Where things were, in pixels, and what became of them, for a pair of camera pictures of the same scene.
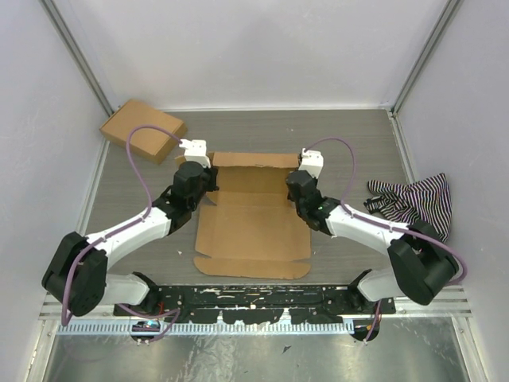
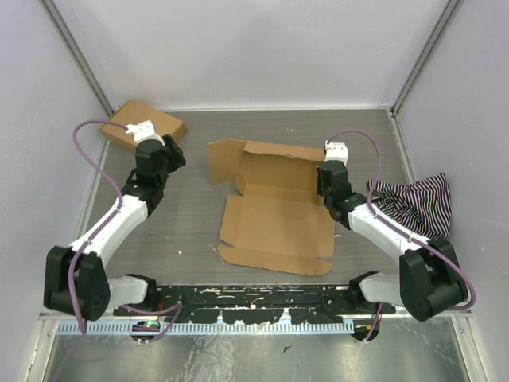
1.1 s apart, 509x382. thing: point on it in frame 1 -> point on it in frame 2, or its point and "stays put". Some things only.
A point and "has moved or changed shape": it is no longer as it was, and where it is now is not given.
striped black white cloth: [425, 200] stays put
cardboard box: [252, 229] has moved or changed shape
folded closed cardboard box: [150, 143] stays put
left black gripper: [211, 173] -> [175, 152]
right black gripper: [291, 197] -> [319, 189]
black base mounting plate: [257, 303] stays put
